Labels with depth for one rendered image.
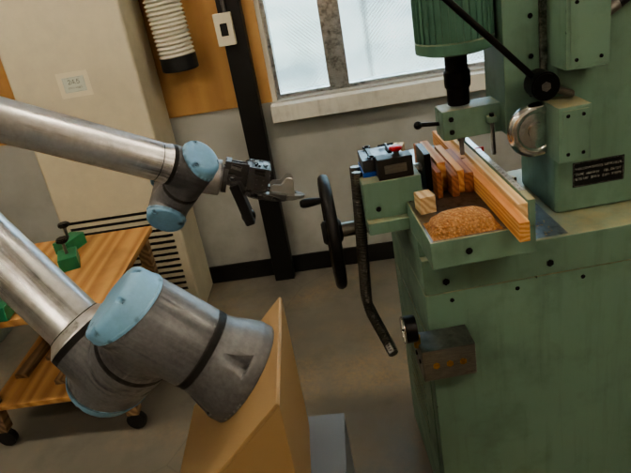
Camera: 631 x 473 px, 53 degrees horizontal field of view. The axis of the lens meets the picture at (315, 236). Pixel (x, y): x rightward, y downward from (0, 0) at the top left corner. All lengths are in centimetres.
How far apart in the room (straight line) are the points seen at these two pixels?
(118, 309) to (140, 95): 172
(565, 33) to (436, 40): 26
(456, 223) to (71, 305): 74
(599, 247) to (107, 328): 105
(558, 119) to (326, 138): 168
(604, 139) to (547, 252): 29
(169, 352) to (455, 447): 90
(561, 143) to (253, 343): 76
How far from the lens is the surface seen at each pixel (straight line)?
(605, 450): 190
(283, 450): 102
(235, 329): 111
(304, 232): 311
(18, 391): 261
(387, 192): 145
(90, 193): 290
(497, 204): 134
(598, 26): 142
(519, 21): 149
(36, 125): 132
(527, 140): 148
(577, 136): 144
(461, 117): 152
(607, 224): 155
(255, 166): 159
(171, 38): 274
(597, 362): 171
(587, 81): 153
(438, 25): 144
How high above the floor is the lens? 146
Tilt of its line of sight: 24 degrees down
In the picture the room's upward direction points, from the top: 10 degrees counter-clockwise
